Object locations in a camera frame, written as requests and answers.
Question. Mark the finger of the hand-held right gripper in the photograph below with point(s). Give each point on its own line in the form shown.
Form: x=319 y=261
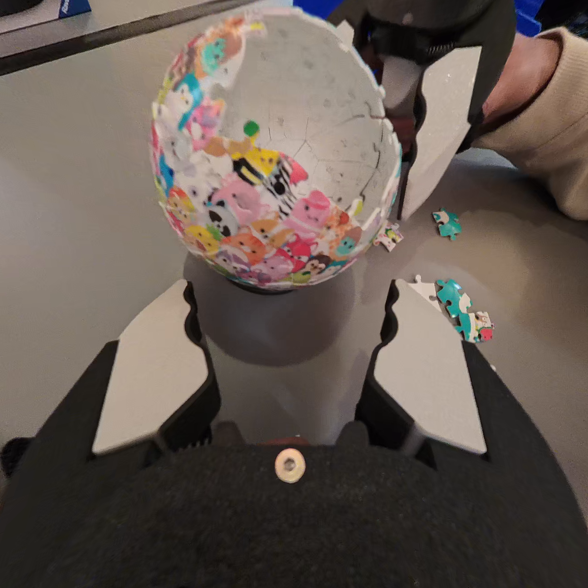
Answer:
x=349 y=34
x=443 y=128

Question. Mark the colourful puzzle piece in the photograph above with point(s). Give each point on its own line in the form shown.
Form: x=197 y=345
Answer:
x=475 y=326
x=388 y=236

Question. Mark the puzzle box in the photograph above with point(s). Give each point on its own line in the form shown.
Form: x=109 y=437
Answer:
x=73 y=8

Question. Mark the teal and white puzzle piece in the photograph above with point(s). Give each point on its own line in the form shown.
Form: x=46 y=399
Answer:
x=452 y=298

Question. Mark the blue plastic bin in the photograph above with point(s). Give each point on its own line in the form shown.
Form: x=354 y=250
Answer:
x=528 y=18

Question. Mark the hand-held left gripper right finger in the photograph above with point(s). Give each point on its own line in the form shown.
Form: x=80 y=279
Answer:
x=432 y=386

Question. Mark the colourful puzzle ball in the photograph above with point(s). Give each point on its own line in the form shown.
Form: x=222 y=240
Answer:
x=312 y=92

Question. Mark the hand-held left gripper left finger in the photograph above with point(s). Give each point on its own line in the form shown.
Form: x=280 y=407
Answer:
x=147 y=381

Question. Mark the person's right hand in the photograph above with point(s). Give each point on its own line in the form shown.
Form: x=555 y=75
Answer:
x=523 y=73

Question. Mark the black ball stand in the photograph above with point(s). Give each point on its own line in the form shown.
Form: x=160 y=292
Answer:
x=262 y=287

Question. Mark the person's right forearm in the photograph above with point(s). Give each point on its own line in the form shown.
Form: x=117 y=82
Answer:
x=551 y=138

